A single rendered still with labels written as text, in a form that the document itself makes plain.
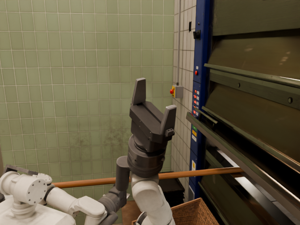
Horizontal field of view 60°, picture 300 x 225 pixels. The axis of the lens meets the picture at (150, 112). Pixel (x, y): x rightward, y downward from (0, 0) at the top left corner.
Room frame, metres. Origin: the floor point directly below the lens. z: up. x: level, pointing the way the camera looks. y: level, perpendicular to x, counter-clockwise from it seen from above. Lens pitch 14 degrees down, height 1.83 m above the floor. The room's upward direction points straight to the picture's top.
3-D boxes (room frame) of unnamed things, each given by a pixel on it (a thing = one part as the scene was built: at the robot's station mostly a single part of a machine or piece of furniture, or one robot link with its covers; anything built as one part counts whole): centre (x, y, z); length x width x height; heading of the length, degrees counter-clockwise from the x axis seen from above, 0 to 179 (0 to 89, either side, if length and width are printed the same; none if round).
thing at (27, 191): (0.61, 0.33, 1.46); 0.10 x 0.07 x 0.09; 65
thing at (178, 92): (2.17, -0.23, 1.46); 0.10 x 0.07 x 0.10; 9
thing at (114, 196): (1.00, 0.16, 1.19); 0.12 x 0.10 x 0.13; 155
